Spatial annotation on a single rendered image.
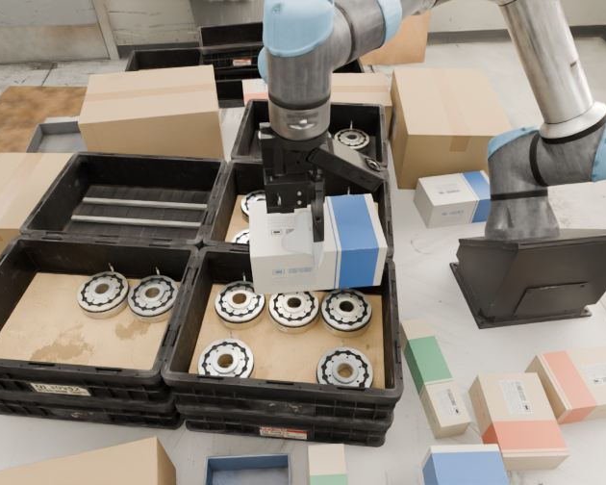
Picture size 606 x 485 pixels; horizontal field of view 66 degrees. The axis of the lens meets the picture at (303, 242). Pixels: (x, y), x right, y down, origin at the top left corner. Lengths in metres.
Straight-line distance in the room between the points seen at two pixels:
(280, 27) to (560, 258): 0.76
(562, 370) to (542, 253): 0.24
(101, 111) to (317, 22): 1.12
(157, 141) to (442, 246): 0.90
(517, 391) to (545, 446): 0.11
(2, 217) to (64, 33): 2.93
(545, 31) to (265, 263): 0.61
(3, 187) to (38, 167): 0.10
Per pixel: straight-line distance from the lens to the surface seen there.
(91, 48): 4.14
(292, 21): 0.51
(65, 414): 1.08
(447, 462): 0.92
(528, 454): 0.99
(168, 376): 0.82
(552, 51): 0.95
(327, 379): 0.87
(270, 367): 0.91
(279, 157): 0.61
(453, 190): 1.37
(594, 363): 1.15
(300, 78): 0.53
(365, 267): 0.71
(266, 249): 0.68
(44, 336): 1.08
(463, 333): 1.17
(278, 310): 0.94
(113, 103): 1.58
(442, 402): 1.00
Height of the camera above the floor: 1.63
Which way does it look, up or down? 46 degrees down
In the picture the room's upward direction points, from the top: straight up
